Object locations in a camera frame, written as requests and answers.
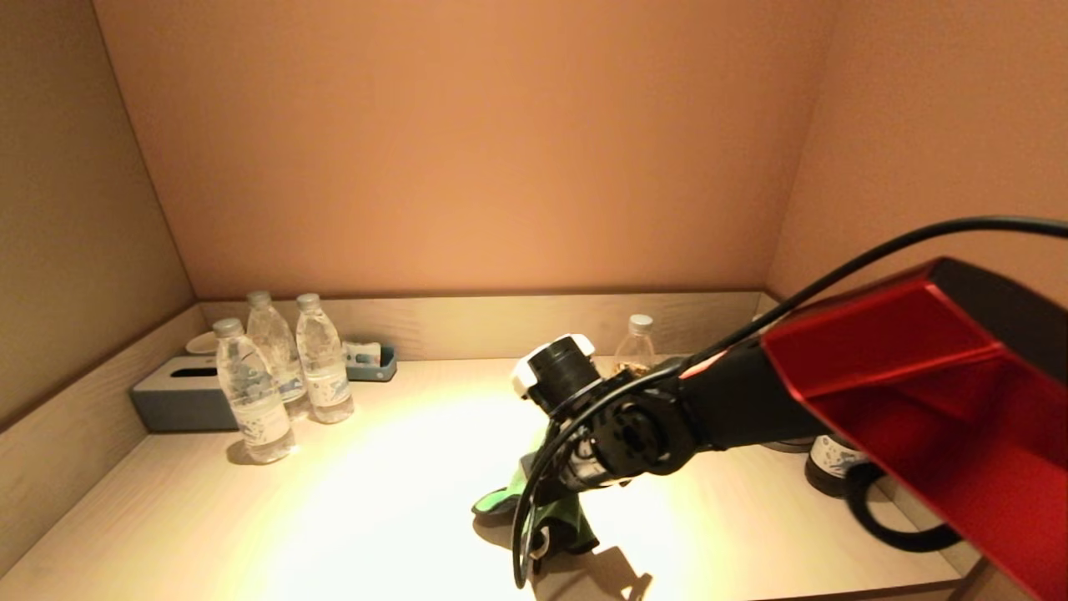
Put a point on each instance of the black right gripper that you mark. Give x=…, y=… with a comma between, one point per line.
x=584, y=472

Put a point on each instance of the green microfibre cloth black trim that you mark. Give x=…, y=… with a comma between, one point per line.
x=567, y=522

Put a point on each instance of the red black right robot arm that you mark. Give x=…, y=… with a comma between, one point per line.
x=918, y=392

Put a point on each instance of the orange drink plastic bottle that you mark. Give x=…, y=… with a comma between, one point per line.
x=636, y=342

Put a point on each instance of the wooden desk rim board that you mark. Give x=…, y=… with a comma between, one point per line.
x=467, y=327

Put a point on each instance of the small blue tray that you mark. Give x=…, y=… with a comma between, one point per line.
x=380, y=371

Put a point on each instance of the dark tea plastic bottle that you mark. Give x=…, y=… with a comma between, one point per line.
x=830, y=467

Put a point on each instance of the white sachet packet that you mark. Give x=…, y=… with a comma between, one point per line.
x=359, y=351

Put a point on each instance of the clear plastic water bottle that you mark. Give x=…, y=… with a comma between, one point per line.
x=269, y=334
x=253, y=401
x=323, y=367

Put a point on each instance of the small white dish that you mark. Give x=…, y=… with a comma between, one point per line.
x=200, y=343

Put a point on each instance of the grey tissue box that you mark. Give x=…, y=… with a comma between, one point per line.
x=179, y=405

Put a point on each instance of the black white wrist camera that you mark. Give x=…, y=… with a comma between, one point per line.
x=559, y=371

